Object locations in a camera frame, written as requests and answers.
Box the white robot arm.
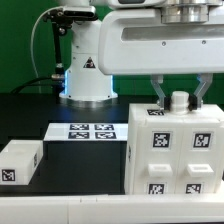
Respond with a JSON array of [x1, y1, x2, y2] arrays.
[[56, 0, 224, 110]]

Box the white L-shaped fence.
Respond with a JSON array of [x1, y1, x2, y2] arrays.
[[0, 194, 224, 224]]

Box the white base marker plate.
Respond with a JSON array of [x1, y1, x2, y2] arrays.
[[44, 123, 128, 141]]

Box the black camera on stand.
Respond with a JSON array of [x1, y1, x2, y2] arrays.
[[43, 6, 98, 87]]

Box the white cabinet top block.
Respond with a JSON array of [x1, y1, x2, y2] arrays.
[[0, 140, 43, 185]]

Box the black cables at base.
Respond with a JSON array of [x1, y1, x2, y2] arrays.
[[10, 77, 58, 94]]

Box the white cabinet body box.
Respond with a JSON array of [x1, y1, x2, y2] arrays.
[[124, 91, 224, 195]]

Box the white camera cable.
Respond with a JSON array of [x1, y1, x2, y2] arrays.
[[30, 6, 64, 94]]

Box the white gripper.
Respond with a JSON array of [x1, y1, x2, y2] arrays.
[[98, 0, 224, 111]]

